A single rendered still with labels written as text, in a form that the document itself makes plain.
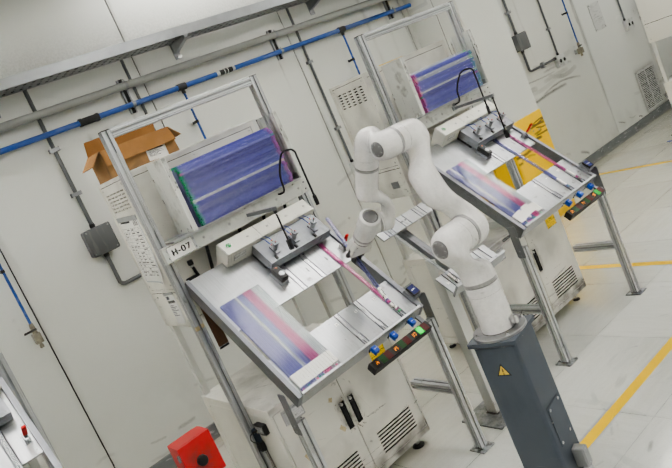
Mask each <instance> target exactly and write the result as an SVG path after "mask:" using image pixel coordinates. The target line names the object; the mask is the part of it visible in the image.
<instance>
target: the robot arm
mask: <svg viewBox="0 0 672 468"><path fill-rule="evenodd" d="M404 152H407V153H408V155H409V161H410V164H409V170H408V178H409V181H410V183H411V185H412V186H413V188H414V189H415V191H416V193H417V194H418V195H419V197H420V198H421V199H422V201H423V202H424V203H425V204H426V205H427V206H429V207H430V208H432V209H434V210H438V211H440V212H443V213H444V214H446V215H447V216H448V217H449V218H450V219H451V221H450V222H448V223H447V224H445V225H444V226H442V227H441V228H440V229H438V230H437V231H436V232H435V234H434V235H433V237H432V240H431V247H432V251H433V254H434V256H435V257H436V258H437V259H438V260H439V261H440V262H441V263H443V264H445V265H446V266H448V267H450V268H451V269H453V270H454V271H455V272H456V273H457V274H458V276H459V277H460V280H461V282H462V284H463V287H464V289H465V292H466V294H467V297H468V299H469V301H470V304H471V306H472V309H473V311H474V313H475V316H476V318H477V321H478V323H479V325H480V326H479V327H478V328H477V329H476V330H475V331H474V333H473V337H474V340H475V341H476V342H478V343H481V344H491V343H496V342H500V341H503V340H506V339H509V338H511V337H513V336H514V335H516V334H518V333H519V332H520V331H522V330H523V329H524V328H525V326H526V324H527V320H526V318H525V316H523V315H520V314H513V313H512V311H511V308H510V306H509V303H508V301H507V298H506V296H505V293H504V291H503V288H502V286H501V284H500V281H499V279H498V276H497V274H496V271H495V269H494V267H493V265H492V263H491V262H490V261H489V260H487V259H483V258H478V259H474V258H473V257H472V256H471V254H470V251H471V250H472V249H473V248H475V247H476V246H477V245H479V244H480V243H481V242H483V241H484V240H485V238H486V237H487V235H488V232H489V224H488V221H487V219H486V218H485V216H484V215H483V214H482V213H481V212H480V211H479V210H478V209H477V208H475V207H474V206H473V205H471V204H470V203H468V202H467V201H465V200H464V199H462V198H461V197H459V196H458V195H457V194H455V193H454V192H453V191H452V190H451V189H450V188H449V187H448V185H447V184H446V183H445V181H444V180H443V178H442V177H441V175H440V173H439V172H438V170H437V169H436V167H435V165H434V163H433V161H432V157H431V149H430V135H429V132H428V130H427V128H426V126H425V125H424V124H423V123H422V122H421V121H419V120H417V119H414V118H409V119H405V120H402V121H400V122H398V123H396V124H394V125H392V126H390V127H388V128H386V129H384V130H381V131H380V130H379V129H378V128H377V127H374V126H369V127H365V128H363V129H361V130H360V131H359V132H358V133H357V135H356V137H355V141H354V169H355V194H356V197H357V199H358V200H359V201H362V202H374V203H379V204H381V212H380V213H379V212H378V211H377V210H375V209H373V208H365V209H363V210H362V211H361V212H360V214H359V217H358V220H357V224H356V227H355V230H354V233H353V237H352V238H351V240H350V241H349V243H348V245H347V248H346V251H349V252H348V253H347V254H346V258H351V261H352V262H354V264H356V261H357V256H358V258H359V259H360V261H361V258H362V256H364V254H365V253H367V252H369V251H370V250H371V249H372V246H373V240H374V237H375V235H377V234H378V233H381V232H384V231H388V230H391V229H392V228H393V227H394V225H395V207H394V204H393V202H392V200H391V199H390V198H389V197H388V196H387V195H386V194H385V193H383V192H382V191H380V190H379V161H384V160H389V159H392V158H394V157H396V156H398V155H400V154H402V153H404Z"/></svg>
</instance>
